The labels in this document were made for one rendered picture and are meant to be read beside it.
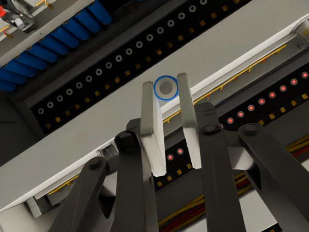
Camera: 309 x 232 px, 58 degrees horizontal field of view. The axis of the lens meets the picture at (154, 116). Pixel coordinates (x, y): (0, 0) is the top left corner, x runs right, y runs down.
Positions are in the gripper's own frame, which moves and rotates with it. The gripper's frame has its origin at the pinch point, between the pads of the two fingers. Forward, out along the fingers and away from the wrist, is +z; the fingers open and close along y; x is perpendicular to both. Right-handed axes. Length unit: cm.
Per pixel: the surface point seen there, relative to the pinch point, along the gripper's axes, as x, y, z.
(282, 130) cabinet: -24.4, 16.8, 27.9
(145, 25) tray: -0.3, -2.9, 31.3
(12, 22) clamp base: 6.8, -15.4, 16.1
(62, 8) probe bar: 6.4, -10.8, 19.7
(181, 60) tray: -1.4, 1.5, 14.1
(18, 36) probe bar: 4.9, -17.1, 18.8
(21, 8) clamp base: 7.8, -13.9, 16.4
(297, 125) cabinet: -24.2, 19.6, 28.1
